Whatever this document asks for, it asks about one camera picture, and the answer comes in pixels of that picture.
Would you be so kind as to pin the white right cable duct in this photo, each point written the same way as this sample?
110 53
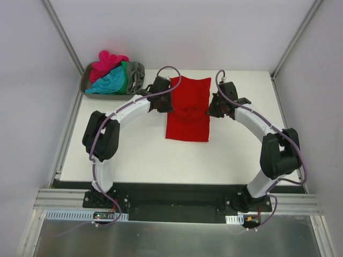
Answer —
235 219

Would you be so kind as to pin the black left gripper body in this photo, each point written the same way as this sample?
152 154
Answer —
165 101

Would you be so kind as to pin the left aluminium corner post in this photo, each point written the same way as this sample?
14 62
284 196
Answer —
52 14

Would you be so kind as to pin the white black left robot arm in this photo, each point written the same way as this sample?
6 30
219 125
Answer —
102 134

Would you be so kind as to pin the red t shirt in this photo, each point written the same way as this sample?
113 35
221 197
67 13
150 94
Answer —
189 120

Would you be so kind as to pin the pink t shirt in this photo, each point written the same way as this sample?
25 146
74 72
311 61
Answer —
105 64

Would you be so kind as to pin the green t shirt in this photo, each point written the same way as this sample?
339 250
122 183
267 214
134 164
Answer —
122 72

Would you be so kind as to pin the grey t shirt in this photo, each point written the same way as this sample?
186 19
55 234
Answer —
136 73

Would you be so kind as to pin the right aluminium corner post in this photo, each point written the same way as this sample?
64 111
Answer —
314 7

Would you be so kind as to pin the grey plastic laundry tray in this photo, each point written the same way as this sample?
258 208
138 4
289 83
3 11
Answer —
85 83

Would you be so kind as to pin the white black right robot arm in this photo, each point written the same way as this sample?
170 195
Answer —
279 154

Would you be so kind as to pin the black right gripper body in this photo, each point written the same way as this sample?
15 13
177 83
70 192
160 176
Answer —
216 107

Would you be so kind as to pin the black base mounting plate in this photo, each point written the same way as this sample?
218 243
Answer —
162 214

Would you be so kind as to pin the cyan t shirt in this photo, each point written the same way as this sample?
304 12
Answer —
107 85

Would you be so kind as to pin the aluminium corner post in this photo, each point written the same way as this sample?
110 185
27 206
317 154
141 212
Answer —
52 14
314 7

